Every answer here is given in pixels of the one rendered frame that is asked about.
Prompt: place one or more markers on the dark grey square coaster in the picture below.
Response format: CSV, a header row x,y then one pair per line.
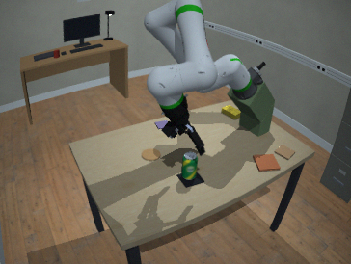
x,y
189,183

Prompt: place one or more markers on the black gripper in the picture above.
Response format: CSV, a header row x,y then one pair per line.
x,y
184,123

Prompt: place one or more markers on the purple square block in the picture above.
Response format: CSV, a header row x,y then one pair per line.
x,y
161,124

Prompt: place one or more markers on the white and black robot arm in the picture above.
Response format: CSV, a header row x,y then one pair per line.
x,y
197,72

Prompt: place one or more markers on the round tan cork coaster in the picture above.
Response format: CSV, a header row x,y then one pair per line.
x,y
151,154

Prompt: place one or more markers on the green and yellow drink can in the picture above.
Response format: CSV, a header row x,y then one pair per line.
x,y
189,165

